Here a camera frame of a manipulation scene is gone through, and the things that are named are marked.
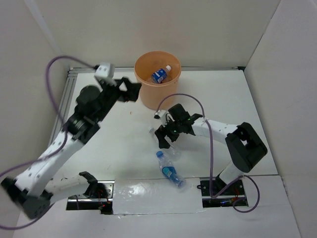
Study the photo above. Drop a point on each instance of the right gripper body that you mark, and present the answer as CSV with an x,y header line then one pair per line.
x,y
173,129

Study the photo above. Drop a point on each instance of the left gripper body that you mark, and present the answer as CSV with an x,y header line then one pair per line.
x,y
110,94

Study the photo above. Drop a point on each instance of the clear white cap bottle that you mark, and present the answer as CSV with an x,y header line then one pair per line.
x,y
173,152

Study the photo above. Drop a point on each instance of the blue label clear bottle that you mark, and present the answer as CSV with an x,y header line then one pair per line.
x,y
160,75

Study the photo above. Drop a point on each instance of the blue cap crushed bottle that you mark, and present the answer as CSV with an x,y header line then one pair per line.
x,y
168,170

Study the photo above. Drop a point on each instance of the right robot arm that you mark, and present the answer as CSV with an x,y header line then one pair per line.
x,y
245,147

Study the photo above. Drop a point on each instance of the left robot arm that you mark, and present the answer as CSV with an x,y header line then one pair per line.
x,y
35,190

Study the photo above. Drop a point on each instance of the orange plastic bin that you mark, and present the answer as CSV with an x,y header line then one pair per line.
x,y
152,94

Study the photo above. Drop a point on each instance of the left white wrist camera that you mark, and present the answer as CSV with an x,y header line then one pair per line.
x,y
104,74

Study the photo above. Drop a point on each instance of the aluminium frame rail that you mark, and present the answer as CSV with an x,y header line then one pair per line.
x,y
223,92

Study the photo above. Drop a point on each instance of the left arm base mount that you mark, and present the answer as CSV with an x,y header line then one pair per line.
x,y
98,196

